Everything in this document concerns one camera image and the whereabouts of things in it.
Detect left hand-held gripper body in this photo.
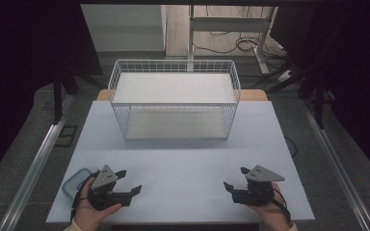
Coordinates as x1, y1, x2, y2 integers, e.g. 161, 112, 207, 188
87, 164, 133, 212

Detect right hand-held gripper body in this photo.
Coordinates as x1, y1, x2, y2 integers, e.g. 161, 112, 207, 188
231, 165, 285, 206

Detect clear container with blue lid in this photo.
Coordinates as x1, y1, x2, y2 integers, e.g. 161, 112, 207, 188
61, 167, 93, 200

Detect white wire shelf rack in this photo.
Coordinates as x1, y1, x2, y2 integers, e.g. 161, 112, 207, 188
107, 59, 241, 141

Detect person's left hand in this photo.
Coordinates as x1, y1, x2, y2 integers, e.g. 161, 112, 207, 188
73, 183, 123, 231

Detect person's right hand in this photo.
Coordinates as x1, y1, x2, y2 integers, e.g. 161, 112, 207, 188
247, 182, 293, 231

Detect wooden table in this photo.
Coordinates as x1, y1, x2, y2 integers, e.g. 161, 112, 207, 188
95, 89, 269, 102

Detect black stand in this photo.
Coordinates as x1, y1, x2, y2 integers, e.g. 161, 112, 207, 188
266, 68, 336, 129
52, 68, 107, 126

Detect white power strip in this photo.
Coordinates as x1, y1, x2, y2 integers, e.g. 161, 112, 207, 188
276, 69, 293, 82

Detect dark curtain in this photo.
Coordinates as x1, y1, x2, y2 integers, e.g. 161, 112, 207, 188
271, 0, 370, 177
0, 0, 104, 187

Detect white cabinet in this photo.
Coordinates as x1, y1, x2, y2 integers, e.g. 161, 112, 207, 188
80, 3, 168, 53

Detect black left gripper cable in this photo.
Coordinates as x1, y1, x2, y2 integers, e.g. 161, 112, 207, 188
70, 170, 101, 224

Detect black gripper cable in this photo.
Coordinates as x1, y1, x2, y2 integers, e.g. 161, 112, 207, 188
271, 187, 292, 223
70, 170, 101, 224

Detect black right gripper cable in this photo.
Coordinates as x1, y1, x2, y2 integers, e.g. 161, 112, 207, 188
271, 187, 292, 223

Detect black thin cable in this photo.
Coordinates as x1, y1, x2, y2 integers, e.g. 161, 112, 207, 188
283, 136, 299, 159

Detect black square floor frame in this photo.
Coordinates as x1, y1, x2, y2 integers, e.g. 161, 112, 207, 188
54, 124, 79, 148

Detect aluminium rail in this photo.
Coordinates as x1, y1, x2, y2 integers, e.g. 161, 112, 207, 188
0, 95, 75, 231
302, 95, 370, 231

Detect black floor cables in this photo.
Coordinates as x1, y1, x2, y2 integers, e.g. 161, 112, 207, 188
193, 5, 292, 90

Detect white metal desk frame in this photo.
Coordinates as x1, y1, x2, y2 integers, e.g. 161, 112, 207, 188
187, 4, 272, 75

